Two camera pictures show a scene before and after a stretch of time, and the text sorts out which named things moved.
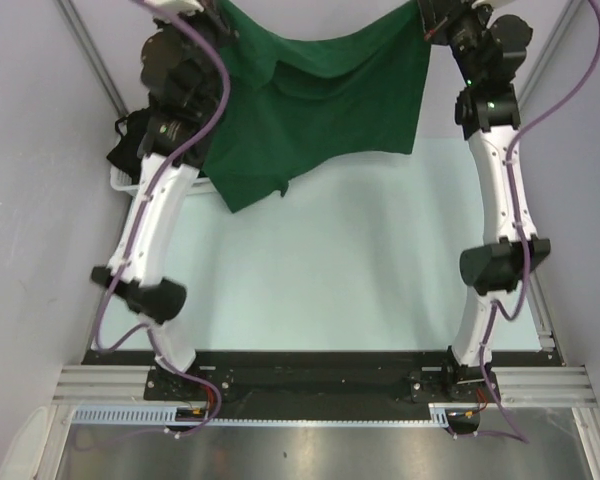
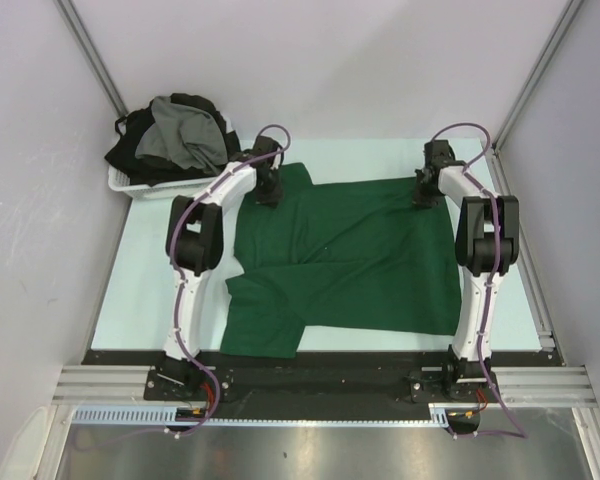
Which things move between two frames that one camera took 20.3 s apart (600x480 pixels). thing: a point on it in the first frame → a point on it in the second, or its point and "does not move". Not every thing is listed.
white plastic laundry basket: (122, 181) does not move
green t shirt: (314, 80) → (360, 256)
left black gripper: (212, 18) → (272, 198)
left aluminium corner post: (90, 52) does not move
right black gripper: (441, 16) → (419, 200)
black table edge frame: (319, 384) does not move
